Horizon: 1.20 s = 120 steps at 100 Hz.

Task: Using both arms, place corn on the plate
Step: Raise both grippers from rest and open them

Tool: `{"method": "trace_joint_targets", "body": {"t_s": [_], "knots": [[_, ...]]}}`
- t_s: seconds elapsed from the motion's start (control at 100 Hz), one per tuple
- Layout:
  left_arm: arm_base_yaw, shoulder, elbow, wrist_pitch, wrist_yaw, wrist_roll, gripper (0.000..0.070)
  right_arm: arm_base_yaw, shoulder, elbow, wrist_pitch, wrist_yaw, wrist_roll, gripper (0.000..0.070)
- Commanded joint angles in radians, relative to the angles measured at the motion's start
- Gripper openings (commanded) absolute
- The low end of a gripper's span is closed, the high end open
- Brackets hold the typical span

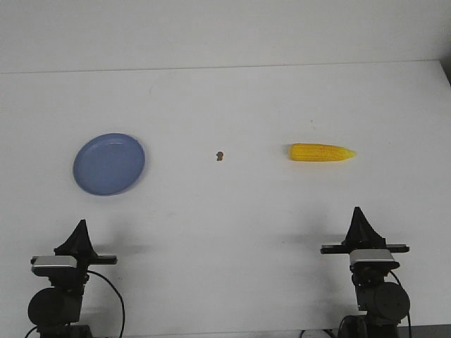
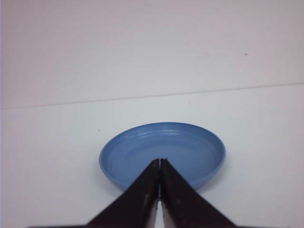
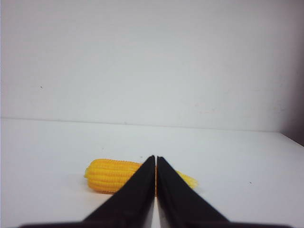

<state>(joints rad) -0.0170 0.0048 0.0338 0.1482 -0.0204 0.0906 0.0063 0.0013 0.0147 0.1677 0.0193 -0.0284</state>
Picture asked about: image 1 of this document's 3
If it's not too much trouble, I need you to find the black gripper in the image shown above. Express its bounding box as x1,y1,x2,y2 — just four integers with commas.
31,219,118,282
320,206,409,254

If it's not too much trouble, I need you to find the blue round plate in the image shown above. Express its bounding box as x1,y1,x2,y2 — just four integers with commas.
73,133,146,196

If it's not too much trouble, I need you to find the yellow corn cob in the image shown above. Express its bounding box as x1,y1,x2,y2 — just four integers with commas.
288,143,357,162

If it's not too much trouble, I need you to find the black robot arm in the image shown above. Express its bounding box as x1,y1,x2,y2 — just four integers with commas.
27,219,125,337
320,206,411,337

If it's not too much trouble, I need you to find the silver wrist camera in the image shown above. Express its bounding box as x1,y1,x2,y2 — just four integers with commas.
31,256,78,277
350,249,400,270

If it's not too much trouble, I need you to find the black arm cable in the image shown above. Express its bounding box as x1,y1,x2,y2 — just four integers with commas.
86,270,126,335
387,270,414,338

